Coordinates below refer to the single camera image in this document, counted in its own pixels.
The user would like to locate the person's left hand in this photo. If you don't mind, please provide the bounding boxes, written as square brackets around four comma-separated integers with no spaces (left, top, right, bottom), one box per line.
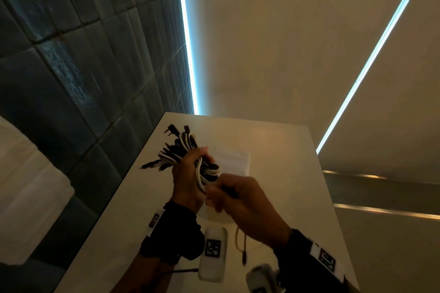
[170,146,215,214]

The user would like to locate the person's right hand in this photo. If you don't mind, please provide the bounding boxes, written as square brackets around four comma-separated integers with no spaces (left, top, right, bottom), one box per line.
[205,173,293,250]

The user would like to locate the person's left forearm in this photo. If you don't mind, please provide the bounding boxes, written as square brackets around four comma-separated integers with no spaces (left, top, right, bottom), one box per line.
[118,253,176,293]

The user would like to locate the black left wristband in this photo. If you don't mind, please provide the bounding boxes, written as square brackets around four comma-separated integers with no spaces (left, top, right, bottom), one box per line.
[139,201,205,266]

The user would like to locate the black wristband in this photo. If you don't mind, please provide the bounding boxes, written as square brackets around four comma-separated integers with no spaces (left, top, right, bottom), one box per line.
[274,229,346,293]
[139,201,205,266]

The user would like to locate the white table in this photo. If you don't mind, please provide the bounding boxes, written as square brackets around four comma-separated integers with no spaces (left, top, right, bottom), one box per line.
[54,112,360,293]

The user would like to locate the black right wristband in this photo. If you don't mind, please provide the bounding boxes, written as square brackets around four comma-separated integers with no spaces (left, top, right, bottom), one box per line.
[274,229,346,293]

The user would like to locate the metal trim strip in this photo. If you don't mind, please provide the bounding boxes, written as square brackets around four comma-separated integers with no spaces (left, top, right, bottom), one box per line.
[323,170,389,181]
[333,203,440,221]

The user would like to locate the blue LED light strip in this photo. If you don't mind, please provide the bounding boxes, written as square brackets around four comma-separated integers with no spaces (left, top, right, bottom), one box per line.
[176,0,200,115]
[316,0,435,155]

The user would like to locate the white cushion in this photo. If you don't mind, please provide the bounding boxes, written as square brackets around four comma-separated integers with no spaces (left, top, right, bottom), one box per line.
[0,116,75,266]

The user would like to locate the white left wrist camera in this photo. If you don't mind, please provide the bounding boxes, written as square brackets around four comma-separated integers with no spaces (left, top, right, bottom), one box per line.
[198,225,229,283]

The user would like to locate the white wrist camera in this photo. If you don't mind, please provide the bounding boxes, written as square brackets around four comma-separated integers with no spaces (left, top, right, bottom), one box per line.
[246,263,286,293]
[198,225,229,283]

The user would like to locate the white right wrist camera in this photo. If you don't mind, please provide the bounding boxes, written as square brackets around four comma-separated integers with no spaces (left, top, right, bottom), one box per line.
[246,263,286,293]

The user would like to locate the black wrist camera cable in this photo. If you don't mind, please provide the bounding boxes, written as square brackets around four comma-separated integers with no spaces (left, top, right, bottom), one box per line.
[161,268,199,275]

